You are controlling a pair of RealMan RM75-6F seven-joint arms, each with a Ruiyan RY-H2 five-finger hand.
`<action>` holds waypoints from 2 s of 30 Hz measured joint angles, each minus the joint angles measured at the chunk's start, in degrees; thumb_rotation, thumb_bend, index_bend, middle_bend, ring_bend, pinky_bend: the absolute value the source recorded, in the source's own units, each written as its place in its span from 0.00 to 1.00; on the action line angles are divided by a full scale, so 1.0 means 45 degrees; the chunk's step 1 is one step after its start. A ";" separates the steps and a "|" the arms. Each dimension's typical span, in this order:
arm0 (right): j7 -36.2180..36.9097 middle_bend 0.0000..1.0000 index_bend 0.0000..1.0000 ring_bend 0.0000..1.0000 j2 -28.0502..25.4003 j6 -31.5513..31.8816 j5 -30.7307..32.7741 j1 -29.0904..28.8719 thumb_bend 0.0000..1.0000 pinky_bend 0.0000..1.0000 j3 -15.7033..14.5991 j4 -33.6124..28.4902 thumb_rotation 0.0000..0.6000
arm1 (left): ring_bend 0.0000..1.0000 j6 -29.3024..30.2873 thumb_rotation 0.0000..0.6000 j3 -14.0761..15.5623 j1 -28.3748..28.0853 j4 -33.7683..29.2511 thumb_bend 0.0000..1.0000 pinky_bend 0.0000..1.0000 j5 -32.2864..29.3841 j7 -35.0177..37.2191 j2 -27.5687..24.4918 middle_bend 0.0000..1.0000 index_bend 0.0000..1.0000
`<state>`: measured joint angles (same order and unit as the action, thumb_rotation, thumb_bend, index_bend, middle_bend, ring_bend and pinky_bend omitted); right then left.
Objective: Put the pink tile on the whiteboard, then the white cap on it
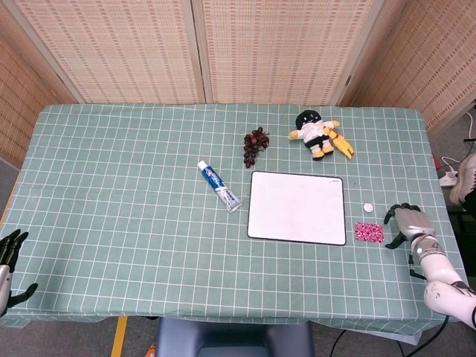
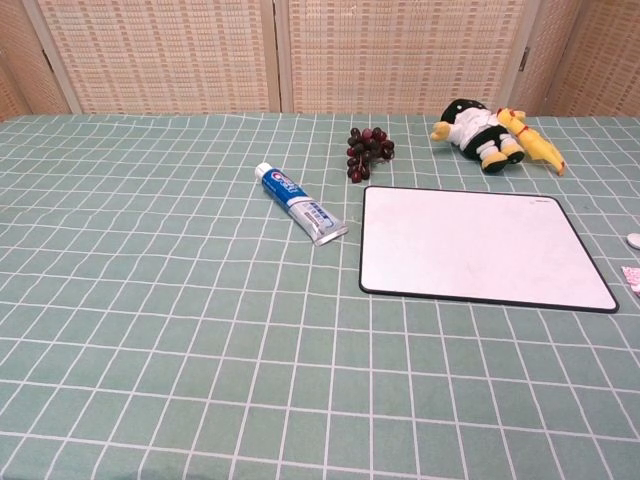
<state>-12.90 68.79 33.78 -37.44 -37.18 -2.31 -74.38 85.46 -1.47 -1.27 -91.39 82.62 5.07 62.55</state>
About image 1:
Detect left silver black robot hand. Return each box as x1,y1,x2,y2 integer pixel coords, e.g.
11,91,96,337
0,228,39,317

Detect green checked tablecloth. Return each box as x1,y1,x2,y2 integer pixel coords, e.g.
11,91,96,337
0,103,466,330

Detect white power strip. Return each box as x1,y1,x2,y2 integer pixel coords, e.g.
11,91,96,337
439,166,459,187

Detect white rectangular board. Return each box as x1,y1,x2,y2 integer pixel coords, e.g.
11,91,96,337
247,170,347,246

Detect white sneaker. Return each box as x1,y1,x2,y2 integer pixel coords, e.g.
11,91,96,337
448,154,476,205

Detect pink patterned packet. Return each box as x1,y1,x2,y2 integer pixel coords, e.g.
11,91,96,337
353,222,385,244

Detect bamboo folding screen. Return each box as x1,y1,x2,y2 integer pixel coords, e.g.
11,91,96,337
0,0,476,168

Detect blue white toothpaste tube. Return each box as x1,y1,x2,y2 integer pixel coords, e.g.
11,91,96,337
197,160,243,213

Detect yellow floor tape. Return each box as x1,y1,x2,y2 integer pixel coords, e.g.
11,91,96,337
110,315,129,357

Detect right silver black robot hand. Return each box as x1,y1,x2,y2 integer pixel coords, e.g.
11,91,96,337
384,202,436,250

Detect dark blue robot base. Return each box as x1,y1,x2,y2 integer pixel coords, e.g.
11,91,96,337
155,315,315,357

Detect black cable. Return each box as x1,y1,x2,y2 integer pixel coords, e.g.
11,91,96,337
329,327,350,357

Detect yellow rubber chicken toy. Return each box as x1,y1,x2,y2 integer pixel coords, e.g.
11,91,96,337
323,126,356,161

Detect dark red grape bunch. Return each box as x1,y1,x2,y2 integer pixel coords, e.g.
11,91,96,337
243,126,271,169

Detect black white plush doll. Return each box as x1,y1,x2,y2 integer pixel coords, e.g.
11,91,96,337
288,109,341,161

